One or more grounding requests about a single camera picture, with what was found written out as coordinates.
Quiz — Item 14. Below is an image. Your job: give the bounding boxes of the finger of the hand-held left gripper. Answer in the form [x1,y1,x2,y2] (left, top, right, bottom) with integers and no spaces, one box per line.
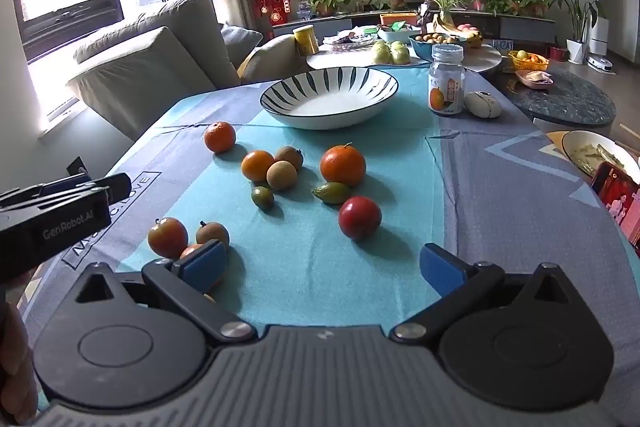
[0,177,96,212]
[75,173,132,208]

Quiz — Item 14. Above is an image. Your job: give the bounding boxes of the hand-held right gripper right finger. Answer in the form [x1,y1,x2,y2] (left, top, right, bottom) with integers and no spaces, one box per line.
[390,243,572,349]

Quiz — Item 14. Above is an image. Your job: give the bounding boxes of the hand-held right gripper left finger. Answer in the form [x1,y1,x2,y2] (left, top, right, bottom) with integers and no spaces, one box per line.
[74,241,257,347]

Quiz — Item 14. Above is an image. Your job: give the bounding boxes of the small orange red fruit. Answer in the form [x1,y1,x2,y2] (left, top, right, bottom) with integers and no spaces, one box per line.
[179,243,226,305]

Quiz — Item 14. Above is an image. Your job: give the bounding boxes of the brown longan fruit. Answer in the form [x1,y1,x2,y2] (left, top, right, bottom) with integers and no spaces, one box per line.
[195,222,231,250]

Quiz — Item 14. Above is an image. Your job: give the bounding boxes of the red green apple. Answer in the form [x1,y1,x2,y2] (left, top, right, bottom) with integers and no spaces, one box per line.
[148,217,189,259]

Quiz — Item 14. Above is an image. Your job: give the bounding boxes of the small green purple fruit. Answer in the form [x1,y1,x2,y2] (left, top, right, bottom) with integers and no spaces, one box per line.
[251,186,275,211]

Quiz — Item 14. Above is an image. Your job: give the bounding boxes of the medium orange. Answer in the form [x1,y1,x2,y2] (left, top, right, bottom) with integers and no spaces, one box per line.
[241,150,276,182]

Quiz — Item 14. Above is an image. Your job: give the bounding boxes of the small mandarin orange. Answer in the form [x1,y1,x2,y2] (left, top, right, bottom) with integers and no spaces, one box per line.
[203,121,237,154]

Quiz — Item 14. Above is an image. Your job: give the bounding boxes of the brown kiwi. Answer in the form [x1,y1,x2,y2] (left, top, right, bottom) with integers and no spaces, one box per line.
[266,161,298,192]
[275,146,304,172]

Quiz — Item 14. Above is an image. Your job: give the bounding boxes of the large orange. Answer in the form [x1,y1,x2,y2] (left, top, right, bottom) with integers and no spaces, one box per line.
[320,144,367,188]

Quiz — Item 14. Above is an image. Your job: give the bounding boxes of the white blue striped bowl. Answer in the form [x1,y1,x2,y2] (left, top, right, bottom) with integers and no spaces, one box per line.
[259,67,400,130]

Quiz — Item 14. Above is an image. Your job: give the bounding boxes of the person's left hand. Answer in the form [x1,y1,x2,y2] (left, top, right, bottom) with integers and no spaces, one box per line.
[0,301,40,424]

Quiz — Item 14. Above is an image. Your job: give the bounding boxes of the blue grey printed tablecloth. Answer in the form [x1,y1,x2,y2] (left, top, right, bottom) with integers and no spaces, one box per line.
[22,59,640,427]

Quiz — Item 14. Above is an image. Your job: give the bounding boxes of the beige sofa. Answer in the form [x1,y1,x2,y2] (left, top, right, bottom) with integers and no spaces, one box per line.
[66,0,311,142]

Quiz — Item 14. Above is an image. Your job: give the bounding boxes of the wooden tray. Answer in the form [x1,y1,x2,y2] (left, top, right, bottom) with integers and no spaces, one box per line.
[544,130,640,180]

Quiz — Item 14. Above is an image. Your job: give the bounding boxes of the white oval device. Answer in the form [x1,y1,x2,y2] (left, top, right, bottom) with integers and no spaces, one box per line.
[464,91,502,118]

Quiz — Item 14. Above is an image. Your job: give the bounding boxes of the grey pillow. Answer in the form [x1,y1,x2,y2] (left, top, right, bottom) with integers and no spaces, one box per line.
[220,24,264,72]

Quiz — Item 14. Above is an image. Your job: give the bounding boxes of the clear jar with orange label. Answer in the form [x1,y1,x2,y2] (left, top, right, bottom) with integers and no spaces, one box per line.
[428,44,466,115]

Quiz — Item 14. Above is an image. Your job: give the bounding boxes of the phone with red screen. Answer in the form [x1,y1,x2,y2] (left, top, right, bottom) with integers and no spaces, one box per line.
[591,161,640,250]

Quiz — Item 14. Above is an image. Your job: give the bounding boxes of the white plate with food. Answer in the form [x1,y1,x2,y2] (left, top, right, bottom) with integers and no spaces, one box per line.
[561,130,640,180]

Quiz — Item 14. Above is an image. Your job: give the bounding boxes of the beige pillow with yellow trim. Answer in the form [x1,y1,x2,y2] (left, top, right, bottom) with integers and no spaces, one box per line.
[237,34,310,84]

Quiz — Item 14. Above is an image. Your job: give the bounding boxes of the round dark marble table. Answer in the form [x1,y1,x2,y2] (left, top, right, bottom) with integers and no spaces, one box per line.
[492,64,617,126]

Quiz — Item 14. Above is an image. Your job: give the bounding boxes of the pink dish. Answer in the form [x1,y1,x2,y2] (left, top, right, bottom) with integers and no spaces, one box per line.
[514,70,555,88]

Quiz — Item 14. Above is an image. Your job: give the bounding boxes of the yellow fruit basket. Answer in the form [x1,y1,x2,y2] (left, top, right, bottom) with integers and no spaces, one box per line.
[507,50,551,72]

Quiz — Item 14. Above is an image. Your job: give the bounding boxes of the round white table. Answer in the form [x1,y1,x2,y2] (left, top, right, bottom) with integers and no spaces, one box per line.
[306,38,503,74]

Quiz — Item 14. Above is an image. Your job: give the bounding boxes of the pile of longans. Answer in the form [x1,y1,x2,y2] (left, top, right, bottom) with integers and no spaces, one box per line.
[415,33,462,45]

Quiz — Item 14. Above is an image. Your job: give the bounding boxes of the yellow can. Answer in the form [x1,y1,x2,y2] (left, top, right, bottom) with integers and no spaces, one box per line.
[293,26,321,56]

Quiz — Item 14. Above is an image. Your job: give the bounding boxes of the teal snack tray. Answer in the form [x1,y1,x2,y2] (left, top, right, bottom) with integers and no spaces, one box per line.
[376,24,423,42]

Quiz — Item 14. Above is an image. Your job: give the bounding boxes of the bunch of bananas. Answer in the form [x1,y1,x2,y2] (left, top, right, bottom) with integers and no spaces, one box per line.
[432,13,483,48]

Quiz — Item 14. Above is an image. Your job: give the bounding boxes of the glass plate of snacks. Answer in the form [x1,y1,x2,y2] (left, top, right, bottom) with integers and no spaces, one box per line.
[323,31,378,52]

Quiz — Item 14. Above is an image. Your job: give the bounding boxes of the orange box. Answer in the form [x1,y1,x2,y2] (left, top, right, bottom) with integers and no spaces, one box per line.
[379,13,419,28]

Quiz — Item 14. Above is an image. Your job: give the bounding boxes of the white robot vacuum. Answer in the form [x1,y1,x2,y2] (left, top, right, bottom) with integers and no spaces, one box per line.
[586,54,624,72]

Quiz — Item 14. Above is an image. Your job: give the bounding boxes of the spider plant in vase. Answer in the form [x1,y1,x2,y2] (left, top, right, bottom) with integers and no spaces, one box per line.
[425,0,468,28]

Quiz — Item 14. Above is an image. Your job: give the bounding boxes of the grey television cabinet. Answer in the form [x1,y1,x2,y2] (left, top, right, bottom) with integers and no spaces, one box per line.
[270,9,557,45]

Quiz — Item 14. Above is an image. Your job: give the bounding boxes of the tall plant in white pot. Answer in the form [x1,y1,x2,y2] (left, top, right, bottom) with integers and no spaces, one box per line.
[548,0,601,65]

